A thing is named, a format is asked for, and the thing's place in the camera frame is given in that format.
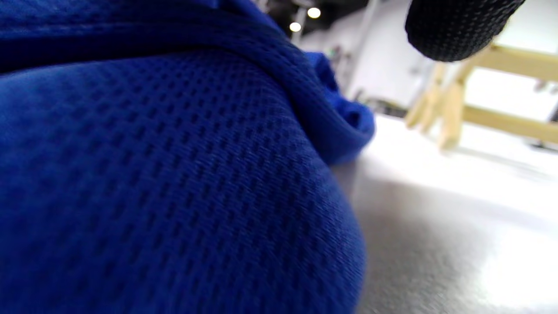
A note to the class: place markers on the person's left hand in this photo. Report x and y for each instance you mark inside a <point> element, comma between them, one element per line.
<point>455,26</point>

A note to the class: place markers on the blue mesh fabric garment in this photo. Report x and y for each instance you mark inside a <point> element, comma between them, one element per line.
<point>165,174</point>

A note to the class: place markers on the round ceiling light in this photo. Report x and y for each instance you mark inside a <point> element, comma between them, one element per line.
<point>314,12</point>
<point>295,27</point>

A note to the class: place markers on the light wooden frame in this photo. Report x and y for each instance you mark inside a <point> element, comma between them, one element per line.
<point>453,104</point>

